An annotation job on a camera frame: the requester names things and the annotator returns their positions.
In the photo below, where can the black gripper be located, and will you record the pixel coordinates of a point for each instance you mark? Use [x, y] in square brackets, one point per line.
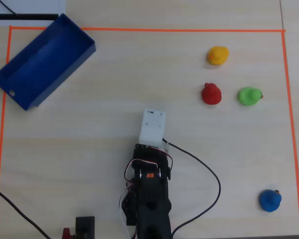
[140, 149]

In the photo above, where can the blue rubber duck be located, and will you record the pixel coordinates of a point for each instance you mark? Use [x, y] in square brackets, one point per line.
[270, 201]

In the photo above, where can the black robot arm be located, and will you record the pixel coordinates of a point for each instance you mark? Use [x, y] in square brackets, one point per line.
[152, 199]

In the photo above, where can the red rubber duck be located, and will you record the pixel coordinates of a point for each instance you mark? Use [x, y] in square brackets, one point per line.
[211, 95]

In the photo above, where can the green rubber duck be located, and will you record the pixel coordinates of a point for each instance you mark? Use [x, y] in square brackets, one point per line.
[248, 97]

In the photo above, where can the yellow rubber duck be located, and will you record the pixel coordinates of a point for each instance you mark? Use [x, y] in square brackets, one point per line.
[218, 56]

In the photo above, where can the blue plastic box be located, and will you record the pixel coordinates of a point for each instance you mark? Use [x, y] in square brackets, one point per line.
[52, 57]

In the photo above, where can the red clamp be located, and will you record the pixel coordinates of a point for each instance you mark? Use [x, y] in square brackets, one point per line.
[66, 234]

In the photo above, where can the orange tape strip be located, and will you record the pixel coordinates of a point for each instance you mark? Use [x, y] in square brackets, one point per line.
[164, 30]
[291, 124]
[1, 132]

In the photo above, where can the white camera box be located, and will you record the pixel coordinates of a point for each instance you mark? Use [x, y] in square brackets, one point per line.
[152, 124]

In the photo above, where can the black camera stand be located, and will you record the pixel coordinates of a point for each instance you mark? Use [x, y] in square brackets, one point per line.
[85, 224]

